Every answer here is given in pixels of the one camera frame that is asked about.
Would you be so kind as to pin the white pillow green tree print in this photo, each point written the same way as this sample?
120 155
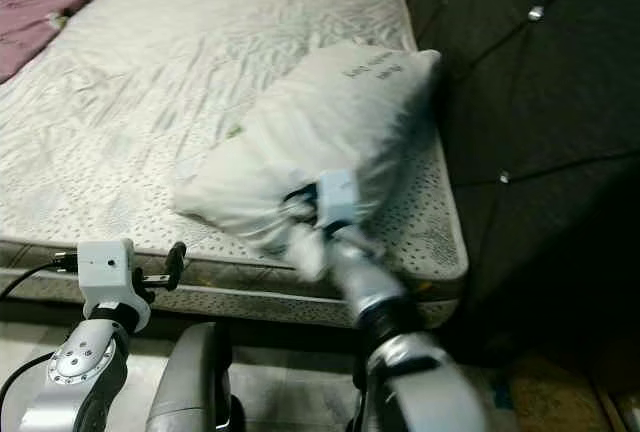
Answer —
320 132

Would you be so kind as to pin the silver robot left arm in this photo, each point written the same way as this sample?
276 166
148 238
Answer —
75 372

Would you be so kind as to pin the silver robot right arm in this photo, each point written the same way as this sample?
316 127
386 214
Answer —
420 372

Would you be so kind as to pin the silver robot left leg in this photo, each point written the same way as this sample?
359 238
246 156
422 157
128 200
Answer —
190 382

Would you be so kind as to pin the silver robot leg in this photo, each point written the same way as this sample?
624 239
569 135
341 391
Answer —
190 382
363 392

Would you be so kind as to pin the grey quilted mattress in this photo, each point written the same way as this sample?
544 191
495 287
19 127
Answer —
140 102

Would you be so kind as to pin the silver robot right leg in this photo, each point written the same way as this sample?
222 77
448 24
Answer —
363 392

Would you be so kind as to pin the dark tufted headboard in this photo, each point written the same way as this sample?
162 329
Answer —
540 82

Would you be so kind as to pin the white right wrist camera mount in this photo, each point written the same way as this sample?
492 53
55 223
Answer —
338 197

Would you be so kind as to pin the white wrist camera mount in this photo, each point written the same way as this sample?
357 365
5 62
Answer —
105 269
338 197

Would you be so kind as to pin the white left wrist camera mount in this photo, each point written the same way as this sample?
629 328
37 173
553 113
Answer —
105 269

